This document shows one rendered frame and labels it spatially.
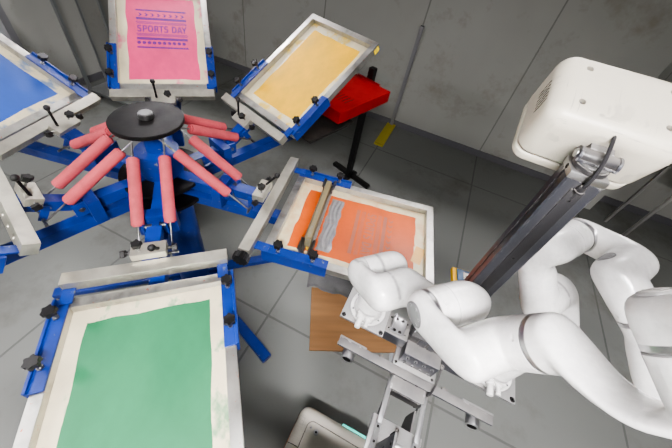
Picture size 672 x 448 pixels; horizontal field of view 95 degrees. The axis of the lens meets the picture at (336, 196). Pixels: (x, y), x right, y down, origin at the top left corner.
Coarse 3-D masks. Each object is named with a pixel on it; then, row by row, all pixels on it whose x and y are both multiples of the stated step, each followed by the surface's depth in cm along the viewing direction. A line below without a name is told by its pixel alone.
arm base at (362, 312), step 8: (360, 296) 102; (352, 304) 109; (360, 304) 103; (352, 312) 107; (360, 312) 104; (368, 312) 102; (376, 312) 102; (384, 312) 109; (360, 320) 103; (368, 320) 103; (376, 320) 106
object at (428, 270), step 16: (352, 192) 176; (368, 192) 175; (288, 208) 158; (416, 208) 173; (432, 208) 174; (432, 224) 165; (272, 240) 142; (432, 240) 157; (432, 256) 150; (336, 272) 136; (432, 272) 143
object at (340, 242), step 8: (304, 216) 160; (296, 224) 156; (304, 224) 156; (296, 232) 152; (304, 232) 153; (320, 232) 154; (336, 232) 156; (344, 232) 157; (296, 240) 149; (336, 240) 152; (344, 240) 153; (336, 248) 149; (344, 248) 150; (392, 248) 154; (400, 248) 155; (408, 248) 155; (328, 256) 145; (336, 256) 146; (344, 256) 146; (352, 256) 147; (408, 256) 152; (408, 264) 148
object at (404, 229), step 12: (312, 192) 174; (312, 204) 167; (348, 204) 171; (360, 204) 173; (324, 216) 162; (348, 216) 165; (384, 216) 169; (396, 216) 170; (408, 216) 172; (348, 228) 159; (396, 228) 164; (408, 228) 165; (396, 240) 158; (408, 240) 159
